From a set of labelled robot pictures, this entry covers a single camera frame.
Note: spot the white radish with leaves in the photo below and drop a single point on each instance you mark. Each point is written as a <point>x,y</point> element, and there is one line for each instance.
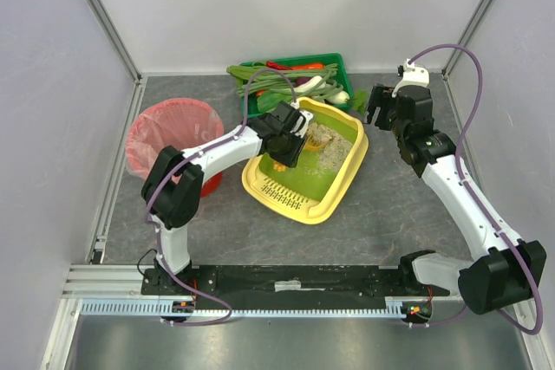
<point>358,101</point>

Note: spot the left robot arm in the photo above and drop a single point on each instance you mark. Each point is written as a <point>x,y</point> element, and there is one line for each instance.
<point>173,186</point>

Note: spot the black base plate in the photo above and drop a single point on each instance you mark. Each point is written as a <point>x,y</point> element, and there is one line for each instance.
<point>221,280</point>

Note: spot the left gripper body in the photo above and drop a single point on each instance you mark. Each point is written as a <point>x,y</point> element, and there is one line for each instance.
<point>293,136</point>

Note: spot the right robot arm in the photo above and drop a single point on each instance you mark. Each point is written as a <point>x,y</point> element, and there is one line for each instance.
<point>504,269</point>

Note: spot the orange litter scoop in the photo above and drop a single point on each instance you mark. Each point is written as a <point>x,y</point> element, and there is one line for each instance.
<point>314,143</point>

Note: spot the green plastic crate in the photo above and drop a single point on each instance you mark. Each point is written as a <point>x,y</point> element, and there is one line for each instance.
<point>249,105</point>

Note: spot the yellow green litter box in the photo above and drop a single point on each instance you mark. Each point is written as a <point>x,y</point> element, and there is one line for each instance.
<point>305,193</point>

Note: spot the orange carrot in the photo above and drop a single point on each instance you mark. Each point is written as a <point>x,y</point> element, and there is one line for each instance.
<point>308,66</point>

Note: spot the green bok choy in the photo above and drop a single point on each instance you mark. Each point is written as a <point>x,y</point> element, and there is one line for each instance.
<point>269,100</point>

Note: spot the green long beans bunch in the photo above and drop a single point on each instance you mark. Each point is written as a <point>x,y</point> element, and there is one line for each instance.
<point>267,78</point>

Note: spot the red mesh trash bin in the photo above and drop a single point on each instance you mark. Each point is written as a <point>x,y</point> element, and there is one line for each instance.
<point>165,140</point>

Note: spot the white scallion stalk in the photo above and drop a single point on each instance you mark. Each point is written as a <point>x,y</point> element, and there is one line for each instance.
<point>313,84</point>

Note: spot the grey slotted cable duct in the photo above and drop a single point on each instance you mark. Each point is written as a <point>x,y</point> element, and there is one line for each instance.
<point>174,309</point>

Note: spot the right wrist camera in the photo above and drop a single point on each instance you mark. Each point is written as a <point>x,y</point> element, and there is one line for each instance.
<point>411,75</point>

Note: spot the purple onion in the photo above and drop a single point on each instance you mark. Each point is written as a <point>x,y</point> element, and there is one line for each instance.
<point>302,80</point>

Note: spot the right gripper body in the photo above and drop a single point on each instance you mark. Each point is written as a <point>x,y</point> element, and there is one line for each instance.
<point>386,107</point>

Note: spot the green leafy vegetable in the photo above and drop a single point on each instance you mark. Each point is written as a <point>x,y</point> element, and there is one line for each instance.
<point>242,73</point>

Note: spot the red chili pepper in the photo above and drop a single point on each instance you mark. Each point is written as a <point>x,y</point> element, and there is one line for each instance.
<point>277,66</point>

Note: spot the cat litter pile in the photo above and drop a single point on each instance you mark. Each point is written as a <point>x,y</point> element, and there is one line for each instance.
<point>331,158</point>

